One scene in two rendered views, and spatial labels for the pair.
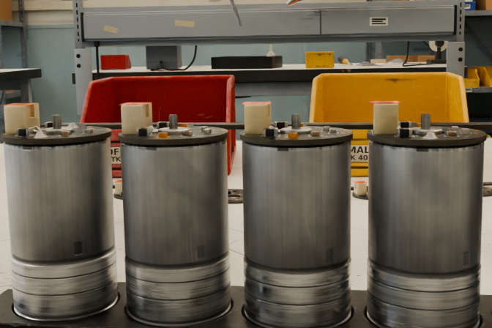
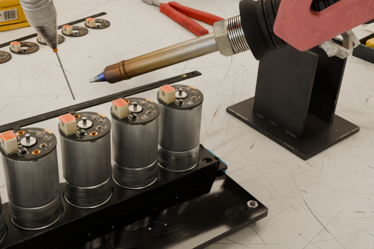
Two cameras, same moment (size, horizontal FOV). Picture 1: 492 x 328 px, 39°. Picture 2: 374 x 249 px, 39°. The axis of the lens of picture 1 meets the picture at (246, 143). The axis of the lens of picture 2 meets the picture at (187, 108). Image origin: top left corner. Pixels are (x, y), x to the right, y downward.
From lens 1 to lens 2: 17 cm
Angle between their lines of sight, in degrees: 49
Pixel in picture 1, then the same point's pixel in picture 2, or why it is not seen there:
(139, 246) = (30, 200)
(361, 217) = (7, 84)
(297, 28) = not seen: outside the picture
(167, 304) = (47, 218)
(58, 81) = not seen: outside the picture
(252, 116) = (70, 127)
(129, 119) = (11, 146)
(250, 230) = (75, 174)
